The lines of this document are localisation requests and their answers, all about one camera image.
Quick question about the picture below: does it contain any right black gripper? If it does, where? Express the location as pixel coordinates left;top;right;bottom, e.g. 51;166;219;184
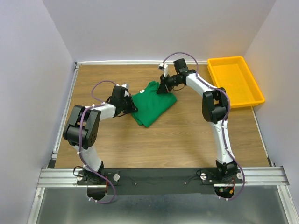
156;73;180;95

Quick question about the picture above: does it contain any green t shirt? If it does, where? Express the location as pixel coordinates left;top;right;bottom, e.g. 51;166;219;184
131;81;177;128

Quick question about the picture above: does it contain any yellow plastic tray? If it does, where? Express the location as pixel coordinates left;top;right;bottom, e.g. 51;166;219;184
207;56;265;108

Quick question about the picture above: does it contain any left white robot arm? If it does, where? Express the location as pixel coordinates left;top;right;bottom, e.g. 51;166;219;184
63;84;138;184

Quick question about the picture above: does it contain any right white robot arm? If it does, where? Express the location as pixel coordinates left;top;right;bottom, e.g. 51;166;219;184
157;58;238;183

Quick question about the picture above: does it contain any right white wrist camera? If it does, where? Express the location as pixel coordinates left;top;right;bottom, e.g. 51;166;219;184
158;62;168;77

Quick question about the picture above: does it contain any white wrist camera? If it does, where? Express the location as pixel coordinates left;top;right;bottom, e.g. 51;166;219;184
121;83;129;97
158;62;168;77

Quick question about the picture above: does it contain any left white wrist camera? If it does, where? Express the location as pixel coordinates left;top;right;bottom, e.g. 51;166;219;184
121;83;129;97

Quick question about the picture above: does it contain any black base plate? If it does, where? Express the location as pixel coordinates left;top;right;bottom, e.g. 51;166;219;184
75;168;242;201

